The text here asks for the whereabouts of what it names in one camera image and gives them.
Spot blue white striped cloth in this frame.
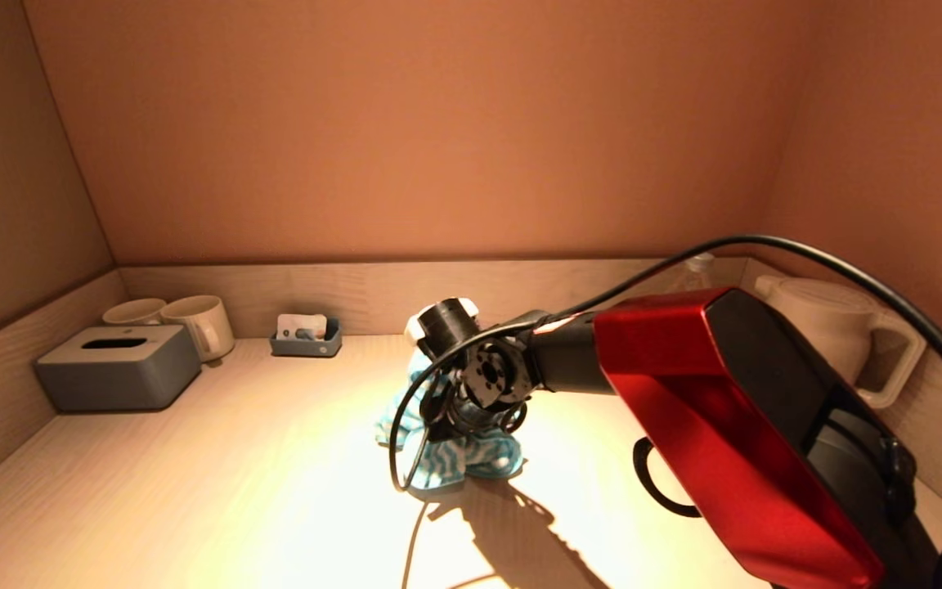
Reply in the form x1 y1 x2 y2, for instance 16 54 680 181
375 352 523 492

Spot black cylinder module white cap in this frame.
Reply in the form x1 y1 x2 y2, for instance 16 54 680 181
404 298 482 361

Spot small grey tray holder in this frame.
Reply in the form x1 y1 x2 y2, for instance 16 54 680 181
268 318 342 359

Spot white sachets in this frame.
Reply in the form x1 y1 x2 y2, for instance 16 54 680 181
276 315 327 342

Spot clear bottle amber drink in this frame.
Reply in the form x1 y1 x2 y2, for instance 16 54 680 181
667 252 719 293

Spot white electric kettle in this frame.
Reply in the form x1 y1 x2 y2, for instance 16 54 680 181
753 274 927 410

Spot grey tissue box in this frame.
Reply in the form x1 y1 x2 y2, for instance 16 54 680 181
35 326 202 414

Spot thin black cable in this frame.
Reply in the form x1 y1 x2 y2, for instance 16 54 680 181
388 235 942 589

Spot thick black cable loop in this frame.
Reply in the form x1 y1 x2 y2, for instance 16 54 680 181
633 437 702 519

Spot white mug with handle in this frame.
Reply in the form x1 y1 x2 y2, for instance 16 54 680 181
159 296 236 365

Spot white mug without visible handle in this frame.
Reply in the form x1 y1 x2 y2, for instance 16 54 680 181
101 299 168 328

